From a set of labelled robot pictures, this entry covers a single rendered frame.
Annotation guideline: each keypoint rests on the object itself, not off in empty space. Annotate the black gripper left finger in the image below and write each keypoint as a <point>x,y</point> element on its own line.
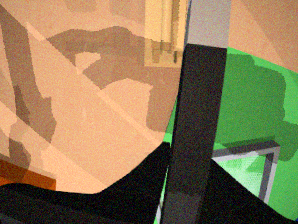
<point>134,199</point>

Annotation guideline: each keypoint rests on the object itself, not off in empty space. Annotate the red golf putter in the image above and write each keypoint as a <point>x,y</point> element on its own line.
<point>198,110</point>

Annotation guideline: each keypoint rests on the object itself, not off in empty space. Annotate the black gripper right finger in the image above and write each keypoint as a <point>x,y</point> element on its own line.
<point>227,202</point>

